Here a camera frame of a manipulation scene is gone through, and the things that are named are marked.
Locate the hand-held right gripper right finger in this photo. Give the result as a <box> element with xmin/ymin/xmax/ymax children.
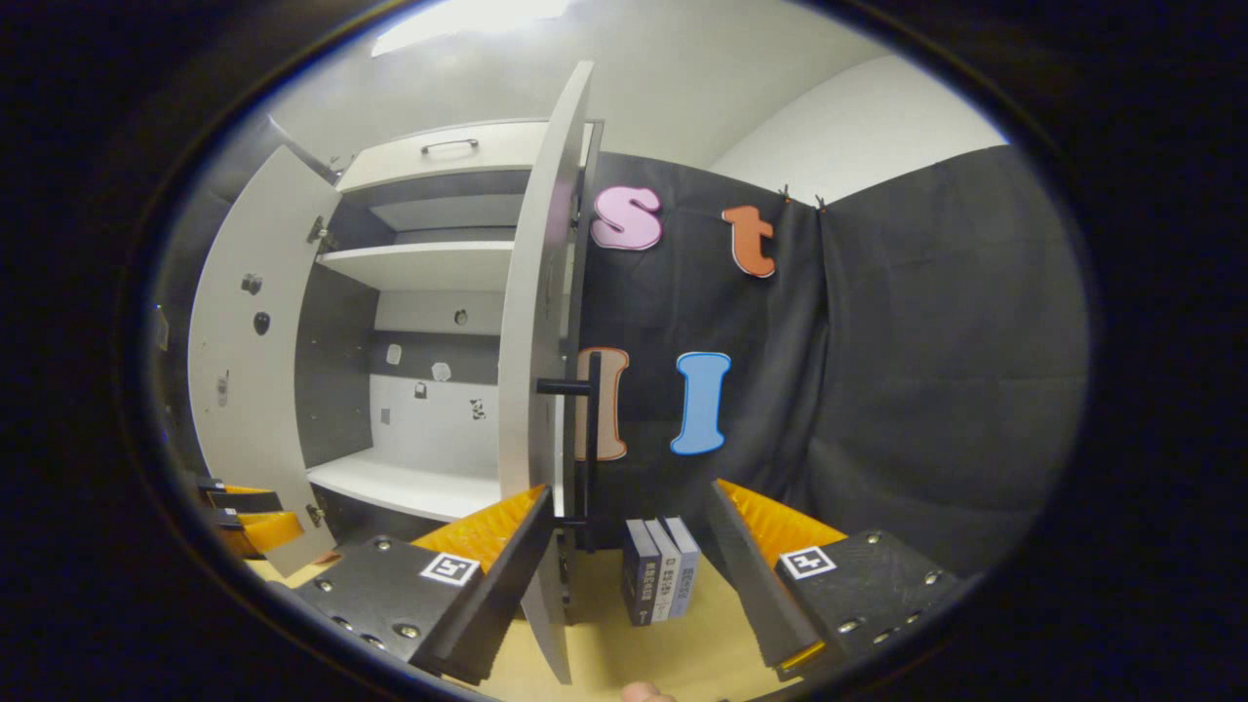
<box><xmin>707</xmin><ymin>480</ymin><xmax>976</xmax><ymax>683</ymax></box>

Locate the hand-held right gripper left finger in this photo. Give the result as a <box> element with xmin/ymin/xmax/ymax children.
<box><xmin>268</xmin><ymin>485</ymin><xmax>554</xmax><ymax>686</ymax></box>

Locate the white cabinet door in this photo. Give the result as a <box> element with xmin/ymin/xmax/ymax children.
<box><xmin>497</xmin><ymin>60</ymin><xmax>598</xmax><ymax>685</ymax></box>
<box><xmin>187</xmin><ymin>146</ymin><xmax>342</xmax><ymax>578</ymax></box>

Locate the white cabinet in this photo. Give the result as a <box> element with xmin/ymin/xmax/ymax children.
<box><xmin>292</xmin><ymin>119</ymin><xmax>605</xmax><ymax>532</ymax></box>

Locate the white cabinet shelf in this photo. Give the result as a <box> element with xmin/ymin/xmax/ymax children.
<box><xmin>307</xmin><ymin>448</ymin><xmax>503</xmax><ymax>523</ymax></box>
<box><xmin>317</xmin><ymin>241</ymin><xmax>516</xmax><ymax>292</ymax></box>

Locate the white cabinet drawer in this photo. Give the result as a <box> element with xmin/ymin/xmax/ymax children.
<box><xmin>336</xmin><ymin>120</ymin><xmax>552</xmax><ymax>193</ymax></box>

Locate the blue box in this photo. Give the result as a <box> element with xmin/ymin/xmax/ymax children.
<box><xmin>663</xmin><ymin>517</ymin><xmax>701</xmax><ymax>617</ymax></box>

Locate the grey box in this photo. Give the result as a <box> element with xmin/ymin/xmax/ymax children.
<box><xmin>643</xmin><ymin>519</ymin><xmax>683</xmax><ymax>621</ymax></box>

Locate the black door handle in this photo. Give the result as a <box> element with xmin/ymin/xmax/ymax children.
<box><xmin>536</xmin><ymin>351</ymin><xmax>604</xmax><ymax>552</ymax></box>

